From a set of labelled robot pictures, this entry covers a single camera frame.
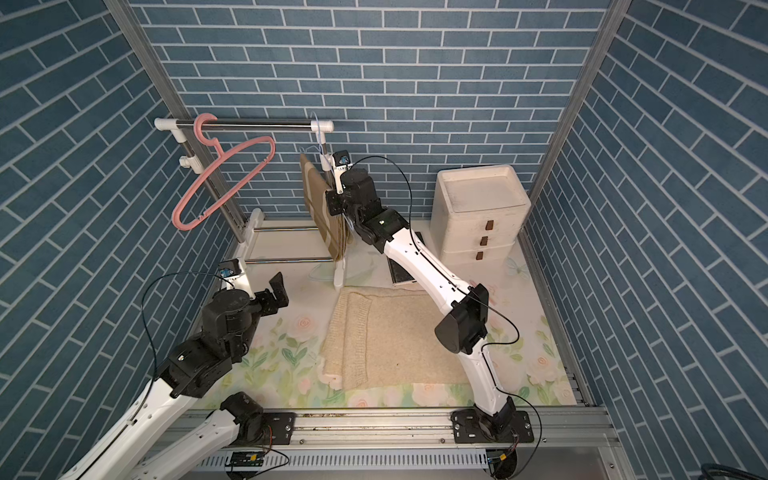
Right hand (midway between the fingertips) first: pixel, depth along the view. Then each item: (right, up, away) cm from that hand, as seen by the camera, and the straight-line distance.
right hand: (336, 182), depth 76 cm
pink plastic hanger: (-39, -11, -4) cm, 40 cm away
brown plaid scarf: (-5, -9, +15) cm, 18 cm away
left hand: (-14, -24, -6) cm, 28 cm away
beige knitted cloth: (+9, -44, +12) cm, 46 cm away
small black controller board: (-21, -69, -4) cm, 72 cm away
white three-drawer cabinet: (+40, -7, +14) cm, 43 cm away
